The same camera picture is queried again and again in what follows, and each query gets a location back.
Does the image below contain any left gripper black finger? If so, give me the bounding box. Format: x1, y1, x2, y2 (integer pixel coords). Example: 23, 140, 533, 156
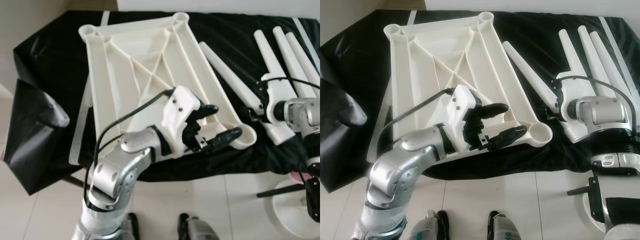
487, 125, 528, 150
205, 127, 244, 150
477, 103, 510, 118
192, 104, 220, 117

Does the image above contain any white plastic table leg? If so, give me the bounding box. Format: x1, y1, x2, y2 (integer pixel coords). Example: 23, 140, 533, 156
199, 41, 266, 118
285, 31, 321, 88
501, 40, 563, 118
253, 30, 297, 146
557, 29, 598, 142
273, 26, 313, 100
589, 31, 632, 98
577, 25, 616, 100

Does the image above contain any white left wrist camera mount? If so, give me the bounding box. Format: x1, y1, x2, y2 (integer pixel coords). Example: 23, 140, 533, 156
161, 86, 205, 158
447, 84, 483, 153

